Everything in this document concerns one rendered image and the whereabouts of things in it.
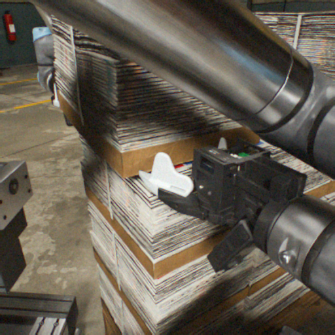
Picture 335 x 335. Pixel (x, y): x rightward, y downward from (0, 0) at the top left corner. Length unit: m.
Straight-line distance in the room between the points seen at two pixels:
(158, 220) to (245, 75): 0.36
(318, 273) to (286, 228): 0.04
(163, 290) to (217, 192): 0.36
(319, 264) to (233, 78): 0.16
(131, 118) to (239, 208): 0.20
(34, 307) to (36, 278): 0.44
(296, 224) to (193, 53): 0.17
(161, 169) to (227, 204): 0.10
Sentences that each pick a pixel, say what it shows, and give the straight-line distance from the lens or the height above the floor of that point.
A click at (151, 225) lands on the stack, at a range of 0.54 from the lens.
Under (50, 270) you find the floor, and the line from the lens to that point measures 1.60.
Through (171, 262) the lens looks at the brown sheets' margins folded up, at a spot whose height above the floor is 0.63.
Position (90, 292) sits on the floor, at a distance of 1.45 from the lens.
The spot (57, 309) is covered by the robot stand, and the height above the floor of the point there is 0.23.
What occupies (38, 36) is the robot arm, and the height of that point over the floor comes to 1.01.
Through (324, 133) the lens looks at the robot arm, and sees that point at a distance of 0.26.
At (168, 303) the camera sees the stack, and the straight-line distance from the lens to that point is 0.70.
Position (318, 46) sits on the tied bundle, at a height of 0.99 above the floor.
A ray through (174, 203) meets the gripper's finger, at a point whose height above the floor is 0.85.
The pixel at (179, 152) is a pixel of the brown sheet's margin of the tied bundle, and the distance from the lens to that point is 0.50.
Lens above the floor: 1.06
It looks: 27 degrees down
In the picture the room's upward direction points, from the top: straight up
